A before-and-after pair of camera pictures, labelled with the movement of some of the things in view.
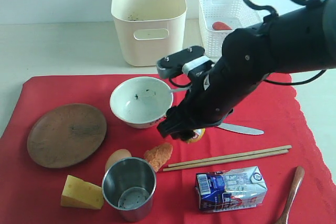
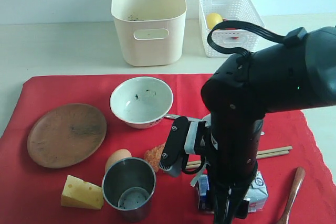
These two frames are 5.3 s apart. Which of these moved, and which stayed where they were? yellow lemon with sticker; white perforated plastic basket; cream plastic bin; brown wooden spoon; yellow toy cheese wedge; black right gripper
Moved: black right gripper; yellow lemon with sticker
Stayed: yellow toy cheese wedge; white perforated plastic basket; cream plastic bin; brown wooden spoon
